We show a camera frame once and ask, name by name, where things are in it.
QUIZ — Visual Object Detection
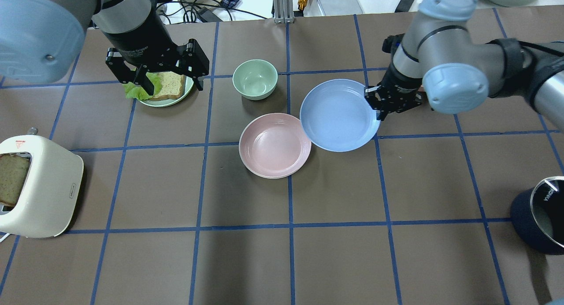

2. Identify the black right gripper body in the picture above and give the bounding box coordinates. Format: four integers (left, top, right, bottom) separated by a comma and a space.
377, 67, 423, 113

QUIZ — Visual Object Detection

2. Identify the green lettuce leaf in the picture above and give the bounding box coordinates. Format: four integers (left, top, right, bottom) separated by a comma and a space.
122, 73, 163, 101

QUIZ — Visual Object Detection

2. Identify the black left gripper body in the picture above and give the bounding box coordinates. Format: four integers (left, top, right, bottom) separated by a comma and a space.
105, 39, 210, 84

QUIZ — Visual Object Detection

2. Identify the bread slice in toaster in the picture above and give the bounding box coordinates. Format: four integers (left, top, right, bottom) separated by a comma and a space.
0, 154, 30, 207

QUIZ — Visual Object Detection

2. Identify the cream white toaster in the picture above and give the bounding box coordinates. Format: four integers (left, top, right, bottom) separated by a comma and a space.
0, 135, 84, 238

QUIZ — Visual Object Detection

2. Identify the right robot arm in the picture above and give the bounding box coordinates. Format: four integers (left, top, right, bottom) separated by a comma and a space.
364, 0, 564, 130

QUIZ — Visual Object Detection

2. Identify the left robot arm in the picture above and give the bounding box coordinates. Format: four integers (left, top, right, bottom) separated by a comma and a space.
0, 0, 210, 95

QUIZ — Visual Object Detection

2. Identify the dark blue saucepan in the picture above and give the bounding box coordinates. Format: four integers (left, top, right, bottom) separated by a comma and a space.
510, 188, 564, 255

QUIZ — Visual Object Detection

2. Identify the mint green bowl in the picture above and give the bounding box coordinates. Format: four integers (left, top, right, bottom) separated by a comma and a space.
232, 59, 278, 101

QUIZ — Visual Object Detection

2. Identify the bread slice on plate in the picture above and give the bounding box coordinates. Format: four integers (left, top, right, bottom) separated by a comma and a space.
157, 72, 187, 101

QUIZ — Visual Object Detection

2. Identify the blue plate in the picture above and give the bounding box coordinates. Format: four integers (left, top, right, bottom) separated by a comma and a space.
299, 79, 381, 153

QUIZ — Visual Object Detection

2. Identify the green plate with food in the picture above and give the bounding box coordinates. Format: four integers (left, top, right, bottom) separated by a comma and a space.
137, 74, 195, 108

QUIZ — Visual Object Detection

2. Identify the pink plate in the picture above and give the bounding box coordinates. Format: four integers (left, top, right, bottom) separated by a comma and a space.
238, 113, 312, 170

